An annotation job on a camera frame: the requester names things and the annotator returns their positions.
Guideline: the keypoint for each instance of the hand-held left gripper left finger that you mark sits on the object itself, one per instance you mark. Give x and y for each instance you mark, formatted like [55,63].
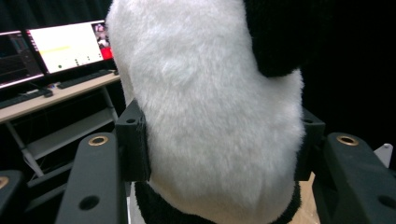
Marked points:
[134,146]

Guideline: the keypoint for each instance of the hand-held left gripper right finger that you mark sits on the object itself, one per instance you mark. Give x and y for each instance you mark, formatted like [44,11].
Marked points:
[308,149]

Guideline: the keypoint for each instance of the panda plush toy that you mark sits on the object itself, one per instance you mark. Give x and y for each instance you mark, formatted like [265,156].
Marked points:
[218,118]

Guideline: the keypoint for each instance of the grey metal stand part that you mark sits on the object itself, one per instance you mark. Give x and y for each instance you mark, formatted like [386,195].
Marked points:
[384,154]

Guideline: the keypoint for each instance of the black keyboard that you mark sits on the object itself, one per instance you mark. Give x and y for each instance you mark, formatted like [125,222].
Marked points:
[21,98]
[84,78]

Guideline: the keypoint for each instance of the monitor with white screen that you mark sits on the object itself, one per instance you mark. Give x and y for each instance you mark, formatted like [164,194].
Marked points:
[67,46]

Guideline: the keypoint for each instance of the monitor with dark screen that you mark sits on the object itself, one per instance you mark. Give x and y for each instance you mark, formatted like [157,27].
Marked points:
[15,59]

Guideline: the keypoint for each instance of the wooden desk with metal frame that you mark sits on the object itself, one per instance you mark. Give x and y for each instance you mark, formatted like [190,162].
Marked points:
[62,95]

